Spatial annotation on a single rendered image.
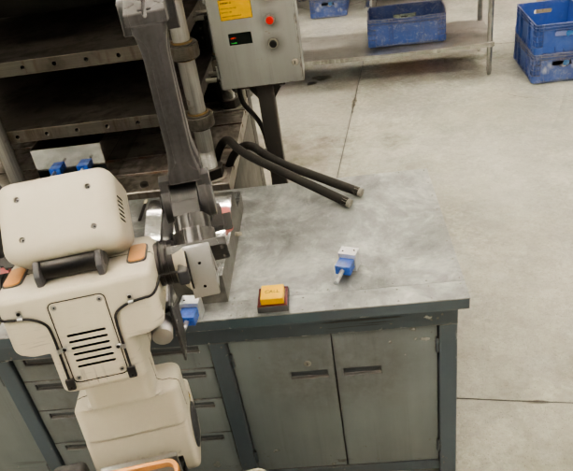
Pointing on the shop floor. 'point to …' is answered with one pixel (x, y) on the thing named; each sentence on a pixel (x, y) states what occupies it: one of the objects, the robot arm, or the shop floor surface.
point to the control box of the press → (258, 57)
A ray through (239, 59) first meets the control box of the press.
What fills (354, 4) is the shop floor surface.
